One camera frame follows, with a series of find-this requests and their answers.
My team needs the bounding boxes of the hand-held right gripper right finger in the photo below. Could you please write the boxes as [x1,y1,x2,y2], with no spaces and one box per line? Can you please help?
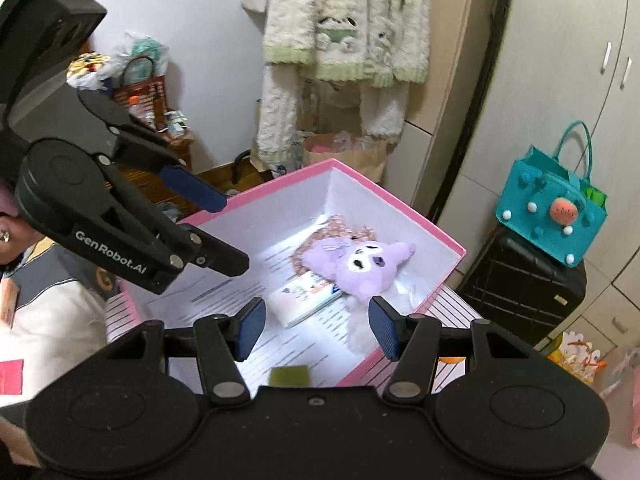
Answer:
[368,296,538,407]

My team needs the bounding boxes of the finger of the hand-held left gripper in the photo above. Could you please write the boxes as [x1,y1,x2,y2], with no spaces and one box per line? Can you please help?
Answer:
[77,89,227,214]
[105,157,250,277]

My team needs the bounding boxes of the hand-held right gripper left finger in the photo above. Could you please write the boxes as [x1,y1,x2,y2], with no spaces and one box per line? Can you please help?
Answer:
[107,297,267,407]

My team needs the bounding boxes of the small white tissue packet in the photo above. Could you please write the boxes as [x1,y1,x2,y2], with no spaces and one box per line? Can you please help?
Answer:
[269,269,346,329]

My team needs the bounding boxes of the green sponge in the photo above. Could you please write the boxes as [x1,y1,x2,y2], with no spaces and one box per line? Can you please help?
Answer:
[269,365,309,389]

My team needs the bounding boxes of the purple plush toy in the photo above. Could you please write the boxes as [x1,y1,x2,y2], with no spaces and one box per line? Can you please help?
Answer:
[298,240,417,303]

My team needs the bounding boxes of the pink cardboard box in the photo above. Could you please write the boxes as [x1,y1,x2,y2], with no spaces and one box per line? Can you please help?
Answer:
[117,157,467,388]

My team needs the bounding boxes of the pink floral cloth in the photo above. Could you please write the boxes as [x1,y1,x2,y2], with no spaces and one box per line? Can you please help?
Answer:
[291,214,378,276]

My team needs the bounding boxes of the black clothes rack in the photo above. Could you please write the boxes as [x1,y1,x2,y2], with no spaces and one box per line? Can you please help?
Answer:
[234,150,275,183]

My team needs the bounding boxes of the white printed paper sheet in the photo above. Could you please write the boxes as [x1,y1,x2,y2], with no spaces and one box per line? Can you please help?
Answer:
[145,215,431,388]

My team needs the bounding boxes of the clear plastic packet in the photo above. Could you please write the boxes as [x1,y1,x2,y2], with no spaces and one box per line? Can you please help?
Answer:
[162,109,191,140]

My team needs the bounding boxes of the striped pink tablecloth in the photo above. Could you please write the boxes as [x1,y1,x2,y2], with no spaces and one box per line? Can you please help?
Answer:
[102,287,485,396]

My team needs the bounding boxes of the checked woven basket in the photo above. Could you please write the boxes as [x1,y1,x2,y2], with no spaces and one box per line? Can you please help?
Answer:
[111,56,168,131]

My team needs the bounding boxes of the white fluffy pajama pants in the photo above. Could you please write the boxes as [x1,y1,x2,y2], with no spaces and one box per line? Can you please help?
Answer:
[250,62,408,173]

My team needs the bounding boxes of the person's upper body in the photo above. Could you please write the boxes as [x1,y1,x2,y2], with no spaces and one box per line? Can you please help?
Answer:
[0,177,126,411]

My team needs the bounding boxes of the yellow patterned bag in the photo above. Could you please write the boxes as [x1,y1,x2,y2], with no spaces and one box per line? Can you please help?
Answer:
[66,51,113,92]

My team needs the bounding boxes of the black suitcase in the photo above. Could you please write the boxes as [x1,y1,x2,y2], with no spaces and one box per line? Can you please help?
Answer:
[457,225,587,348]

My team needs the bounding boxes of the white green plastic bag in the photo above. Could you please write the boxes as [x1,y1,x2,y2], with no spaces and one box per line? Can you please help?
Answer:
[110,30,171,78]

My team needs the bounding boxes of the brown paper bag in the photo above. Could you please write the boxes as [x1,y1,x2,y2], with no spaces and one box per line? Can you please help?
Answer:
[302,131,388,183]

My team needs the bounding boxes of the white orange paper bag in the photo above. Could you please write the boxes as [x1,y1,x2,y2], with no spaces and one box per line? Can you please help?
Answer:
[547,331,608,386]

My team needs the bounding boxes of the teal felt handbag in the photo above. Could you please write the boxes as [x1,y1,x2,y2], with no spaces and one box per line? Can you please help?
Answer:
[495,120,608,267]

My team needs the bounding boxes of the white fluffy pajama top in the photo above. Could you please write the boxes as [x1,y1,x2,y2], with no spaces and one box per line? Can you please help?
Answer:
[241,0,432,88]

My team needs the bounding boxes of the clear plastic bag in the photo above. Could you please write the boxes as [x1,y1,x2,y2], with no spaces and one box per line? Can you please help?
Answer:
[597,350,638,401]

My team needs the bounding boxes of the beige wardrobe with handles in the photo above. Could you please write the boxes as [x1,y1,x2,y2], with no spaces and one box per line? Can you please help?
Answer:
[410,0,640,361]

